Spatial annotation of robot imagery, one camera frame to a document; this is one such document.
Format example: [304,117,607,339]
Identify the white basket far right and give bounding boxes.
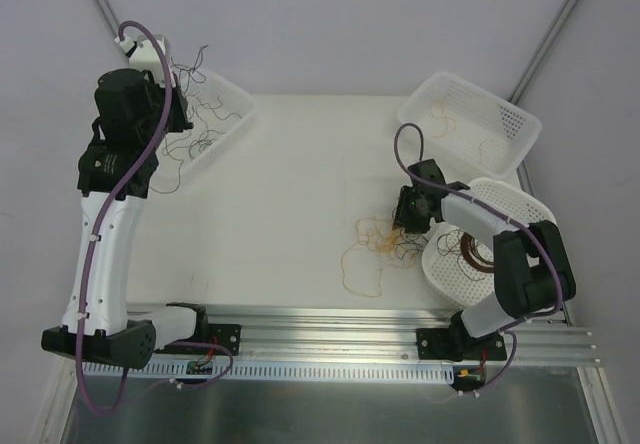
[397,71,542,180]

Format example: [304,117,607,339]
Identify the white basket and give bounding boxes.
[149,67,257,185]
[397,71,542,180]
[421,177,556,310]

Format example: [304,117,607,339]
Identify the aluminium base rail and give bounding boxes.
[206,305,604,368]

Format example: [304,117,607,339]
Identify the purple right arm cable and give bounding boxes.
[393,122,564,323]

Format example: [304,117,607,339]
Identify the brown cable coil in basket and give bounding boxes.
[435,228,499,288]

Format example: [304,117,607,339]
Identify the white slotted cable duct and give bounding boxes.
[79,358,456,384]

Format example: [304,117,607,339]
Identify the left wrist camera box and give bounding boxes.
[114,35,166,87]

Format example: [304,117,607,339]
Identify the dark cable pulled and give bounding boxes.
[149,43,244,195]

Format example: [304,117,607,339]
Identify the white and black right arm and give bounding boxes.
[393,159,577,362]

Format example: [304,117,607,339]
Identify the white basket near right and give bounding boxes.
[421,177,556,310]

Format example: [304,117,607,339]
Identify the white basket far left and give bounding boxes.
[149,67,257,185]

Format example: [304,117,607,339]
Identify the orange cable in right basket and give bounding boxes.
[429,101,496,165]

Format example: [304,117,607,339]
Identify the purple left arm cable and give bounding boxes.
[74,21,174,416]

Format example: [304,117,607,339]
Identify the yellow cable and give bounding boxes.
[340,241,386,299]

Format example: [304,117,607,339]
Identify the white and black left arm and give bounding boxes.
[41,69,210,369]

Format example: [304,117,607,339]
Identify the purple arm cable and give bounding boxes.
[393,122,564,323]
[74,21,174,416]

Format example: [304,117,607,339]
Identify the yellow and dark cables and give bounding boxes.
[354,216,426,269]

